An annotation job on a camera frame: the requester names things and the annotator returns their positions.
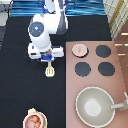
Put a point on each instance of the pink pot lid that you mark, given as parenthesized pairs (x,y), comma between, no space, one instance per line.
(79,50)

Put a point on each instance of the grey frying pan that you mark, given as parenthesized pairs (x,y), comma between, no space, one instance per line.
(96,108)

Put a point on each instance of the pink stove board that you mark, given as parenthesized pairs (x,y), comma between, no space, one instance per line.
(114,84)

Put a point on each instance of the cream pot with pink food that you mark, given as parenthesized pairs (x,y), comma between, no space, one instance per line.
(33,119)

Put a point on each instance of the black burner back right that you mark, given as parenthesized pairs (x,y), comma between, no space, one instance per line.
(103,51)

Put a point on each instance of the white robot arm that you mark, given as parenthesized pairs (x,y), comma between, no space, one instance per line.
(42,26)

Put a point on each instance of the black burner front right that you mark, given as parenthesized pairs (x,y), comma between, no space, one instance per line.
(106,69)

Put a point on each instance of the cream round plate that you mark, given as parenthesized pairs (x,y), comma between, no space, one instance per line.
(44,119)

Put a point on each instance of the cream slotted spatula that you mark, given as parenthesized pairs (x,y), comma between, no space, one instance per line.
(49,72)

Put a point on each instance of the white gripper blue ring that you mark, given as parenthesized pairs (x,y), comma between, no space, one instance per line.
(54,52)

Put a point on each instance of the black burner front left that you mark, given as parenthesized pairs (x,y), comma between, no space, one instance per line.
(82,69)

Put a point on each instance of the black burner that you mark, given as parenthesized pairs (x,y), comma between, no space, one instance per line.
(106,69)
(103,51)
(82,69)

